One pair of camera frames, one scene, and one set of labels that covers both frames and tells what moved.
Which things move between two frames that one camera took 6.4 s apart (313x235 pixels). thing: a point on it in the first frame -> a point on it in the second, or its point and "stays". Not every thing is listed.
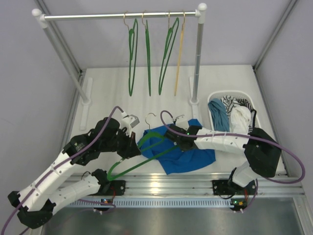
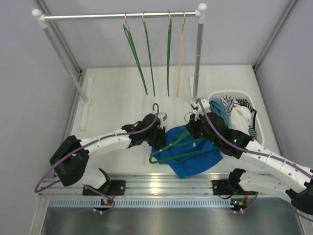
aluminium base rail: (281, 184) stays
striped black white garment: (231, 102) stays
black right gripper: (180, 146) -> (191, 126)
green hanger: (116, 163) -> (176, 143)
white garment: (239, 119) stays
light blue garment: (219, 115) stays
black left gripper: (130, 144) -> (158, 135)
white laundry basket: (218, 94) stays
